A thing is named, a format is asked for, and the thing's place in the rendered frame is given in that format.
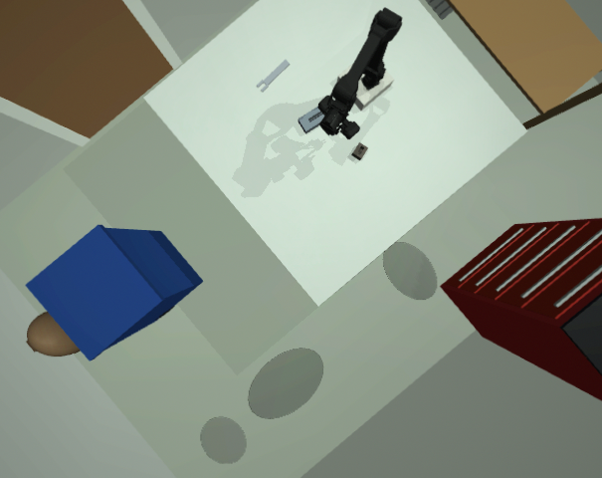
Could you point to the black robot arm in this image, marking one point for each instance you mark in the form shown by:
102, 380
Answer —
384, 28

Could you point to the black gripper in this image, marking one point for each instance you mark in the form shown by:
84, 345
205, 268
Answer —
351, 128

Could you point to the grey forked flat bar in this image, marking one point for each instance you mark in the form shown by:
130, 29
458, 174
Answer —
273, 75

